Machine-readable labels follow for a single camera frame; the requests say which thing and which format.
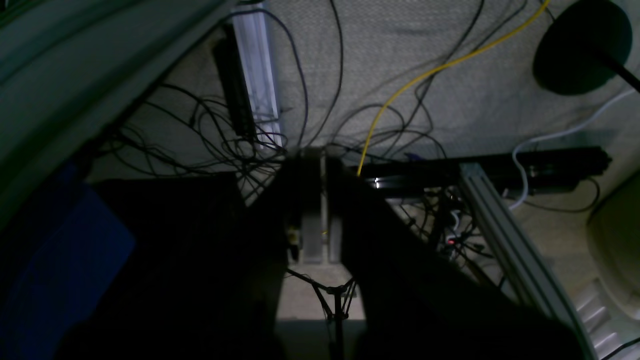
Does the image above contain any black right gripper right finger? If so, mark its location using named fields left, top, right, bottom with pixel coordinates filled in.
left=326, top=158, right=582, bottom=360

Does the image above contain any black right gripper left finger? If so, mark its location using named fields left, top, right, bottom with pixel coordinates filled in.
left=55, top=157, right=301, bottom=360

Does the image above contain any silver aluminium table leg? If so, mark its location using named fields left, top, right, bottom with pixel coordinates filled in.
left=231, top=1, right=284, bottom=150

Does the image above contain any black round stand base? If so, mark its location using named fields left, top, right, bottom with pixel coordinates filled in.
left=532, top=0, right=640, bottom=96

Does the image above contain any silver aluminium frame rail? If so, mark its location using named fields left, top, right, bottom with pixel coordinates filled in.
left=458, top=162, right=597, bottom=360

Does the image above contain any white cable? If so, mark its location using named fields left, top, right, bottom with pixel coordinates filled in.
left=508, top=89, right=635, bottom=211

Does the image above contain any yellow cable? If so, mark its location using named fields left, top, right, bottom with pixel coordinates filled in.
left=357, top=0, right=551, bottom=177

